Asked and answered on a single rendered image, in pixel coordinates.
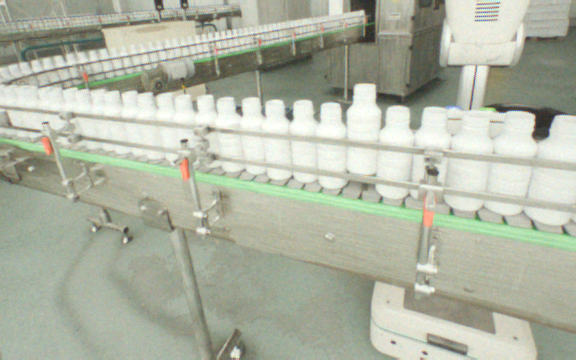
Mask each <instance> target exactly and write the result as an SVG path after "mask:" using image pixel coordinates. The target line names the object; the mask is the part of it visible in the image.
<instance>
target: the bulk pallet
mask: <svg viewBox="0 0 576 360"><path fill-rule="evenodd" d="M571 5H572V2H571V0H530V1H529V5H528V7H527V10H526V12H525V15H524V18H525V23H526V33H525V40H529V41H524V42H549V41H564V37H565V36H566V32H567V28H568V22H569V19H568V14H569V12H570V11H569V9H570V6H571ZM564 31H565V33H564ZM537 37H541V38H537ZM545 37H548V38H545ZM537 39H555V40H537Z"/></svg>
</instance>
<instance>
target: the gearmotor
mask: <svg viewBox="0 0 576 360"><path fill-rule="evenodd" d="M194 70H195V69H194V64H193V62H192V61H191V60H190V59H189V58H182V59H177V60H171V61H165V62H160V63H158V64H157V66H156V69H153V71H148V72H143V73H142V74H140V77H141V81H142V85H143V89H144V93H148V92H150V93H152V95H153V96H157V95H159V94H162V93H169V89H168V84H167V83H168V82H172V81H176V80H180V79H181V81H182V84H183V90H184V95H185V94H186V93H185V86H184V83H183V81H184V78H188V77H192V76H193V75H194Z"/></svg>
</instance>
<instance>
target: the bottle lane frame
mask: <svg viewBox="0 0 576 360"><path fill-rule="evenodd" d="M0 149H1V150H6V151H7V152H8V154H9V157H10V159H11V160H13V161H18V163H15V164H13V167H14V169H15V171H17V173H18V176H19V178H20V179H14V178H10V177H8V178H10V179H11V180H12V182H13V184H15V185H20V186H24V187H28V188H31V189H35V190H39V191H43V192H46V193H50V194H55V195H59V197H62V198H66V199H67V194H68V191H67V188H66V187H65V186H63V185H62V181H63V178H62V175H61V173H60V170H59V168H58V165H57V161H55V159H54V156H53V153H51V154H49V155H48V154H47V153H46V151H45V149H44V146H43V145H39V144H32V143H27V142H25V141H24V142H21V141H18V140H17V141H14V140H10V139H9V140H8V139H4V138H0ZM59 149H60V152H61V155H62V157H63V160H64V164H65V166H66V169H67V172H68V174H69V177H70V178H71V179H74V178H76V177H78V176H80V175H82V174H83V170H82V168H81V165H80V164H81V162H82V163H83V164H85V165H86V168H87V171H88V173H86V174H85V175H84V176H83V177H82V178H80V179H78V180H76V184H75V188H76V190H77V192H79V191H81V190H83V189H84V188H86V187H87V186H88V185H87V182H86V180H85V176H87V177H90V179H91V182H92V185H93V186H90V187H89V189H88V190H86V191H84V192H83V193H81V194H80V199H79V200H78V202H81V203H85V204H88V205H92V206H97V207H101V208H104V209H108V210H112V211H116V212H119V213H123V214H127V215H132V216H135V217H139V218H142V216H141V212H140V209H139V205H138V202H139V201H140V199H141V198H143V199H147V200H151V201H156V202H160V203H162V204H163V206H164V207H166V208H167V209H168V213H169V217H170V222H171V226H172V227H174V228H178V229H181V230H185V231H189V232H193V233H197V230H198V222H197V219H194V218H193V212H194V207H193V202H192V198H191V193H190V187H189V182H188V180H186V181H185V180H183V177H182V174H181V170H180V169H176V168H172V167H163V166H160V165H159V164H158V165H152V164H148V163H140V162H138V160H135V162H133V160H128V159H126V158H125V159H122V158H117V157H110V156H107V155H99V154H98V153H95V154H92V153H88V152H80V151H79V150H78V151H74V150H71V149H63V148H59ZM194 173H196V178H197V183H198V188H199V194H200V199H201V204H202V208H203V209H207V208H208V207H209V206H210V205H211V204H212V203H213V202H214V200H213V195H212V188H217V189H219V195H220V201H218V202H217V203H216V204H215V205H220V206H221V207H222V213H223V217H220V218H219V219H218V222H217V223H216V224H215V225H214V226H213V227H212V233H211V235H210V236H209V237H212V238H216V239H220V240H223V241H228V242H232V243H236V244H239V245H243V246H247V247H251V248H254V250H259V251H263V252H267V253H270V254H274V255H278V256H282V257H286V258H290V259H294V260H298V261H301V262H305V263H309V264H313V265H317V266H321V267H325V268H329V269H332V270H336V271H340V272H344V273H348V274H352V275H356V276H359V277H363V278H367V279H371V280H374V281H379V282H383V283H387V285H388V284H390V286H394V287H398V288H402V289H405V290H409V291H414V289H415V279H416V269H417V260H418V249H419V240H420V230H421V220H422V210H416V209H410V208H407V207H406V204H405V203H403V202H402V204H401V206H400V207H398V206H392V205H386V204H384V203H383V200H382V199H381V200H380V202H379V203H375V202H368V201H363V200H362V196H361V195H360V197H359V198H358V199H357V200H356V199H350V198H344V197H341V194H342V193H341V192H340V193H339V195H338V196H332V195H326V194H323V188H322V189H321V190H320V191H319V193H314V191H308V190H304V187H305V185H304V186H303V187H302V188H301V189H296V188H290V187H287V184H288V183H287V184H285V185H283V186H278V185H272V184H270V182H271V180H272V179H271V180H270V181H269V182H268V183H260V182H255V178H253V179H252V180H251V181H248V180H242V179H239V176H238V177H237V178H230V177H225V174H226V173H225V174H223V175H221V176H218V175H212V174H210V172H209V173H207V174H206V173H200V172H198V171H197V170H196V171H194ZM215 205H214V206H213V207H212V208H211V209H210V210H209V211H208V212H209V217H208V222H209V225H210V224H211V223H212V222H213V221H214V219H215V218H216V217H217V215H216V211H215ZM432 231H437V232H442V238H441V245H439V247H437V246H436V247H435V249H434V251H435V252H438V261H437V270H436V273H433V274H432V281H431V285H432V286H434V293H433V294H430V296H433V297H436V298H440V299H444V300H449V301H452V302H456V303H460V304H463V305H467V306H471V307H475V308H478V309H483V310H487V311H491V312H494V313H498V314H502V315H506V316H509V317H514V318H518V319H522V320H525V321H529V322H533V323H537V324H540V326H545V327H549V328H553V329H556V330H560V331H564V332H568V333H572V334H576V237H571V236H569V235H568V234H567V233H566V232H565V230H562V232H563V233H562V234H561V235H560V234H554V233H548V232H541V231H538V230H537V229H536V227H535V226H534V224H531V229H524V227H518V226H512V225H508V224H507V223H506V221H505V219H502V223H501V224H499V223H494V222H488V221H482V220H480V218H479V216H478V215H476V216H475V219H469V218H464V217H458V216H454V214H453V212H452V211H450V212H449V214H448V215H446V214H440V213H434V214H433V223H432ZM197 234H198V233H197Z"/></svg>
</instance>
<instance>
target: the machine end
mask: <svg viewBox="0 0 576 360"><path fill-rule="evenodd" d="M360 10H364V14H365V15H366V14H370V13H376V15H370V16H371V17H368V18H367V19H373V18H376V20H372V21H367V23H370V22H376V36H375V37H370V38H367V39H363V40H359V41H356V43H353V45H350V46H348V89H355V85H358V84H372V85H376V91H377V92H379V93H386V94H394V95H400V97H401V98H400V100H397V104H407V102H406V100H404V96H407V95H408V94H410V93H411V92H413V91H415V90H417V91H425V89H424V88H422V85H424V84H426V83H427V82H429V81H430V80H432V81H441V79H438V76H439V75H441V74H442V73H443V72H444V71H445V66H442V65H440V63H439V61H440V58H439V57H440V54H441V43H442V33H443V31H442V29H443V25H444V24H443V21H444V19H446V18H447V12H446V1H445V0H343V14H347V13H354V11H360ZM326 65H327V75H325V79H327V86H331V87H332V88H333V91H330V93H331V94H336V93H338V91H335V87H339V88H344V46H340V47H337V48H333V49H329V50H326ZM419 87H420V88H419Z"/></svg>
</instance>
